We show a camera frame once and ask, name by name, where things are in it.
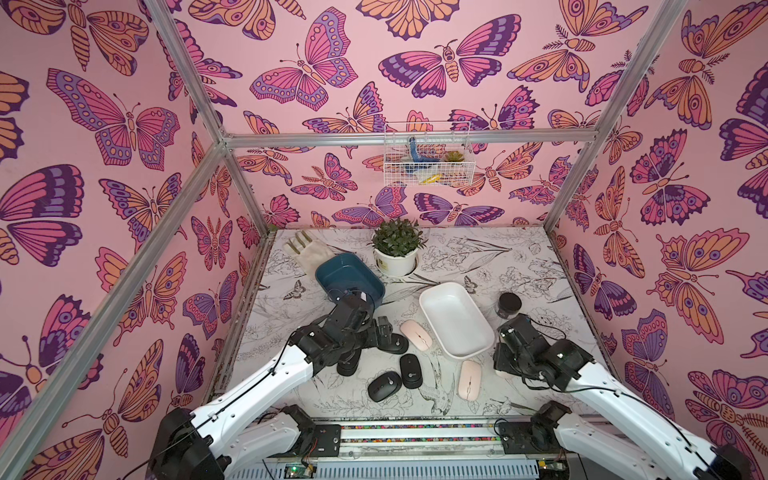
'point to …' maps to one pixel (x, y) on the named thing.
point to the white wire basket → (428, 155)
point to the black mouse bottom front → (384, 385)
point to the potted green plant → (396, 243)
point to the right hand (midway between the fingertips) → (501, 357)
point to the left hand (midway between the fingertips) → (382, 328)
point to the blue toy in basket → (412, 165)
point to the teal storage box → (348, 271)
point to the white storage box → (456, 320)
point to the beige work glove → (307, 252)
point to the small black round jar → (508, 303)
